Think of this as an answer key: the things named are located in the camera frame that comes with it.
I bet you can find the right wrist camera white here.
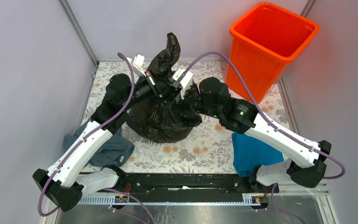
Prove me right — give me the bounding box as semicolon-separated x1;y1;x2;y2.
172;69;193;99

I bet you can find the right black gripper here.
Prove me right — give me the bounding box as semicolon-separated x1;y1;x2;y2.
162;82;221;125

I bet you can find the orange plastic trash bin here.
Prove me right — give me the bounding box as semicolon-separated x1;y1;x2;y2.
229;2;319;104

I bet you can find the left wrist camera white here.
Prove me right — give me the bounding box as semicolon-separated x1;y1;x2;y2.
127;54;146;77

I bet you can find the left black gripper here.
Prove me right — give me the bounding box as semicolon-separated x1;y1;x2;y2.
122;69;177;111

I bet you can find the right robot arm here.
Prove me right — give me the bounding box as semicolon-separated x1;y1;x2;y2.
172;75;331;192

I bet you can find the black trash bag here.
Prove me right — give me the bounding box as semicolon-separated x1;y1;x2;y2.
127;32;202;143

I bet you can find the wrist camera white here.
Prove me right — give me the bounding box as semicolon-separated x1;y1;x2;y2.
172;69;193;99
127;54;146;77

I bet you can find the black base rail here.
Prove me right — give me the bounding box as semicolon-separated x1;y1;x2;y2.
113;173;279;201

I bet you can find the bright blue cloth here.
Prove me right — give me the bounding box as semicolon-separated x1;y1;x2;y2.
232;133;284;177

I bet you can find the grey-blue cloth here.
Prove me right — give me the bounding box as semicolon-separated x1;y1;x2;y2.
62;120;135;167

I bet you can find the slotted metal cable duct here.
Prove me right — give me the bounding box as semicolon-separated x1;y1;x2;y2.
78;194;262;207

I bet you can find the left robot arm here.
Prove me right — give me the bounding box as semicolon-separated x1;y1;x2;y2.
33;71;183;212

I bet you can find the floral patterned mat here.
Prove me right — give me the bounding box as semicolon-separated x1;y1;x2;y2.
82;61;290;174

